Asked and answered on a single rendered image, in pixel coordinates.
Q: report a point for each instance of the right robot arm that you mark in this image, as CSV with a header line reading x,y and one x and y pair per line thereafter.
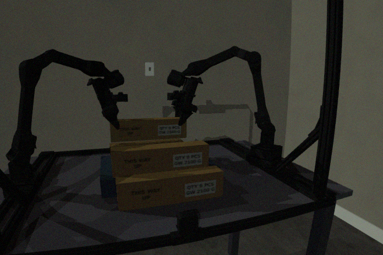
x,y
196,68

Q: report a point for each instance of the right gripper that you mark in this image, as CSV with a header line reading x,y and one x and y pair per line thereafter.
x,y
184,109

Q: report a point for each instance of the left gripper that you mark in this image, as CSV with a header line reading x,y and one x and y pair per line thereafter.
x,y
110,113

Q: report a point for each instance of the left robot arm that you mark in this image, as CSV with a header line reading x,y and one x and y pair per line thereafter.
x,y
24,143

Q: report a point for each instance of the brown cardboard carton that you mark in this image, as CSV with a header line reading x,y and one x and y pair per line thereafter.
x,y
136,143
162,188
128,160
148,129

